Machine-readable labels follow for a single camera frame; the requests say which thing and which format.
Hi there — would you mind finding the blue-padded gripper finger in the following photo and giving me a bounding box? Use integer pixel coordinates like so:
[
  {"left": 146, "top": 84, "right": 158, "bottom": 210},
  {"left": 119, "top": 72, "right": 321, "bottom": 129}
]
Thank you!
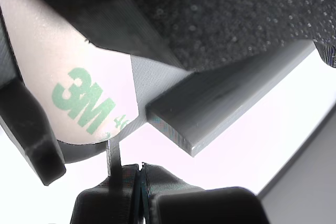
[{"left": 135, "top": 162, "right": 271, "bottom": 224}]

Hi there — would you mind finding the grey 3D printed fixture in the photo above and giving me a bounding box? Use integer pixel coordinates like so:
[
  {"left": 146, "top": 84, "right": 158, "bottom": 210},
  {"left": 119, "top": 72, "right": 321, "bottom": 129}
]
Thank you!
[{"left": 0, "top": 6, "right": 316, "bottom": 166}]

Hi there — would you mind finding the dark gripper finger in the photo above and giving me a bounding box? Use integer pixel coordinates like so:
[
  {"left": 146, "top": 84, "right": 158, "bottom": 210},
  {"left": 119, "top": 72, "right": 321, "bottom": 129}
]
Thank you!
[
  {"left": 23, "top": 0, "right": 195, "bottom": 73},
  {"left": 0, "top": 79, "right": 67, "bottom": 186}
]

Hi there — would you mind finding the tan 3M tape liner strip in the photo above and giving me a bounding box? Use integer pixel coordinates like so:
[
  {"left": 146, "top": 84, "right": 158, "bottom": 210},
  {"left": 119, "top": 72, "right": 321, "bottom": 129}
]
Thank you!
[{"left": 0, "top": 0, "right": 139, "bottom": 145}]

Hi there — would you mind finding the black ribbed gripper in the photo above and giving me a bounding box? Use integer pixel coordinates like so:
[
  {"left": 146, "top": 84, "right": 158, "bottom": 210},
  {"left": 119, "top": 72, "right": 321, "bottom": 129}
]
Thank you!
[{"left": 135, "top": 0, "right": 336, "bottom": 73}]

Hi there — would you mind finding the blue-padded gripper finger with blade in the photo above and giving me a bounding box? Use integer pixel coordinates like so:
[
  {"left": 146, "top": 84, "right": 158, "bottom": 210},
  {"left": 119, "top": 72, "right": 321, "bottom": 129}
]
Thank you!
[{"left": 69, "top": 139, "right": 140, "bottom": 224}]

